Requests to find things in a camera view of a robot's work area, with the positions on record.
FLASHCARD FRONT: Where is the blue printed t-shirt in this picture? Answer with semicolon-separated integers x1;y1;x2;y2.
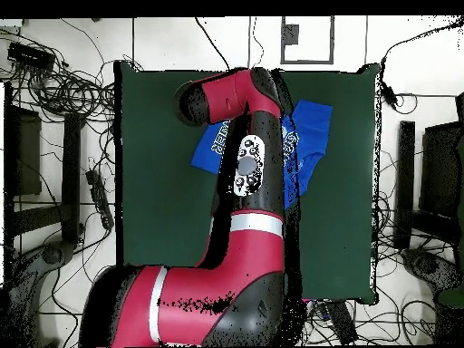
190;99;334;211

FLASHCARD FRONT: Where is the dark green table cloth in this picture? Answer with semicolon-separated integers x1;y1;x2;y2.
112;60;381;305

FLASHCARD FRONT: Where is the black power strip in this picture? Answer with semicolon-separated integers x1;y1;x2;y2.
85;169;116;230
324;300;359;345

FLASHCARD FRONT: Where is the black power adapter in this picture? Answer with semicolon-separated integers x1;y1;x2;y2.
380;81;399;110

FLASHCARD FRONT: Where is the black chair base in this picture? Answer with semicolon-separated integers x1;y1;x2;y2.
6;240;75;327
401;247;464;309

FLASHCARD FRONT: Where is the black electronics box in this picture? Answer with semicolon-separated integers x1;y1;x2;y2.
6;41;56;72

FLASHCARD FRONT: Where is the black cable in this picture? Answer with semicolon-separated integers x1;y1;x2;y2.
194;16;232;73

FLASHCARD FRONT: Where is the grey square frame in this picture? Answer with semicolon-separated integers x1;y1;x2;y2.
279;15;335;65

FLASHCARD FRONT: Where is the black wooden furniture frame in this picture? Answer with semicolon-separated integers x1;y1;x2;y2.
3;82;86;251
393;92;464;251

